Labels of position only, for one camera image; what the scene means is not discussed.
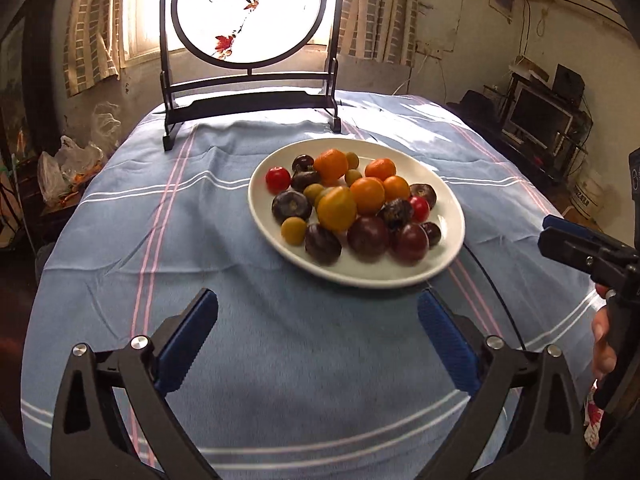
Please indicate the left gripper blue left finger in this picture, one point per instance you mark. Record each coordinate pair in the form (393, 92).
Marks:
(111, 418)

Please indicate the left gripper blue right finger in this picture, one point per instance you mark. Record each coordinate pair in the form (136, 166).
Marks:
(544, 437)

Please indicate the dark red cherry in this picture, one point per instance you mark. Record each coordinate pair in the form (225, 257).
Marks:
(433, 233)

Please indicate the dark red plum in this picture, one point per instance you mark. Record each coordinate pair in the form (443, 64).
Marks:
(409, 244)

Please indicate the large red plum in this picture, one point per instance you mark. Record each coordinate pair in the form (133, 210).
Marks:
(368, 238)

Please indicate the large orange front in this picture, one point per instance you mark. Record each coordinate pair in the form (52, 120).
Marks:
(368, 194)

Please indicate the yellow orange citrus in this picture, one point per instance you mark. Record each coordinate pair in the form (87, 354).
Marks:
(337, 209)

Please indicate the orange mandarin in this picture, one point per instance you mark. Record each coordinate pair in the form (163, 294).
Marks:
(331, 165)

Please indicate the dark brown water chestnut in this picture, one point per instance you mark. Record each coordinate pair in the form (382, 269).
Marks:
(290, 204)

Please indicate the red cherry tomato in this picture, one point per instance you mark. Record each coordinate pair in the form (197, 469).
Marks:
(277, 179)

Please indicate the person's right hand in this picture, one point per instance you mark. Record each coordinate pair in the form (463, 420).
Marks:
(604, 357)

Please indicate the computer monitor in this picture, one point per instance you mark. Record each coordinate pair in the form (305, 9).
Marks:
(535, 115)

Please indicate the blue striped tablecloth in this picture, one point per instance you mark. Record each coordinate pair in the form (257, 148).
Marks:
(300, 377)

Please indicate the white oval plate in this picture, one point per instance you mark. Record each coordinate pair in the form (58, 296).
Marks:
(386, 272)

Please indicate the white plastic bag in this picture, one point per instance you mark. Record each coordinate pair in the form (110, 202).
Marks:
(71, 167)

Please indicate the dark framed painting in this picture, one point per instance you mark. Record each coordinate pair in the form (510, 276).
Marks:
(28, 122)

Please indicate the right patterned curtain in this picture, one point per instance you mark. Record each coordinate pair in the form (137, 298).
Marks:
(383, 31)

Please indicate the patterned curtain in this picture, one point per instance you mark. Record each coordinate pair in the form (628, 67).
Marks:
(92, 44)
(383, 31)

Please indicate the left patterned curtain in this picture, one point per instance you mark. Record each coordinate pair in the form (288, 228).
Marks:
(92, 44)

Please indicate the round bird screen ornament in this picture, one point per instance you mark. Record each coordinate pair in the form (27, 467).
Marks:
(228, 57)

